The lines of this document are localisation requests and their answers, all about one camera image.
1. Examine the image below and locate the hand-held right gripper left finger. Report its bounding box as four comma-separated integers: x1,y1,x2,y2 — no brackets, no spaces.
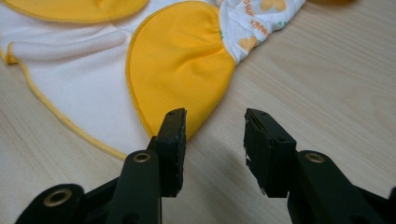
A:
106,107,188,224

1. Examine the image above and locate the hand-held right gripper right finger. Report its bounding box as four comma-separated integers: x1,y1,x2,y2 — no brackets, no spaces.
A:
243,107,387,224

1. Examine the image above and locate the white and yellow baby garment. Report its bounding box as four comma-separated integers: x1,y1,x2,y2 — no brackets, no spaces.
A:
0,0,307,161

